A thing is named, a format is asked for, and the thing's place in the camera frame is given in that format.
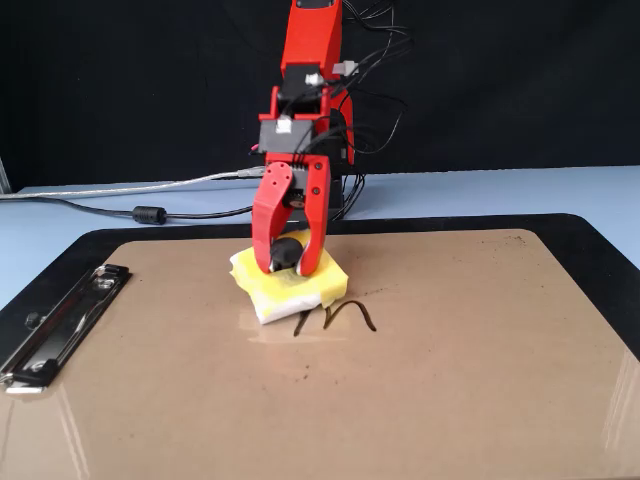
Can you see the black backdrop cloth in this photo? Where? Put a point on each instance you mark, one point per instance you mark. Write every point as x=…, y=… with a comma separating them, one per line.
x=100, y=75

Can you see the metal frame post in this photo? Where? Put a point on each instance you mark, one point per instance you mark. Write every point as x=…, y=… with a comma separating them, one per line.
x=3, y=177

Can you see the metal clipboard clip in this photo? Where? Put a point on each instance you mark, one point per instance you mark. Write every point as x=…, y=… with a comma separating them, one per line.
x=65, y=325

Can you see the black mat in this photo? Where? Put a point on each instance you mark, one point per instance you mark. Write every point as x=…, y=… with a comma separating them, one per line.
x=200, y=232

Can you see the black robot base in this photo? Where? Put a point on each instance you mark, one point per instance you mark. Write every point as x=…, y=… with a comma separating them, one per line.
x=336, y=200

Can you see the yellow sponge with black knob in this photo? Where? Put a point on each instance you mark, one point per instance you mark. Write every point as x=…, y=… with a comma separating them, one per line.
x=300, y=295

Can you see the brown marker scribble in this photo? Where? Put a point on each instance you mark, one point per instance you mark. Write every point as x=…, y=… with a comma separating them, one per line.
x=371, y=324

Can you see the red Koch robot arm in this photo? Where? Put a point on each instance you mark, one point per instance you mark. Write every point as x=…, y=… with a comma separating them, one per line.
x=310, y=35

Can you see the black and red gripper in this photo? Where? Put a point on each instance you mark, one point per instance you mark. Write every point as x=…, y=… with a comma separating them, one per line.
x=287, y=135

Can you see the brown clipboard board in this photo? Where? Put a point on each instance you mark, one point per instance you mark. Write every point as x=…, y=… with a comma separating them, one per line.
x=350, y=400

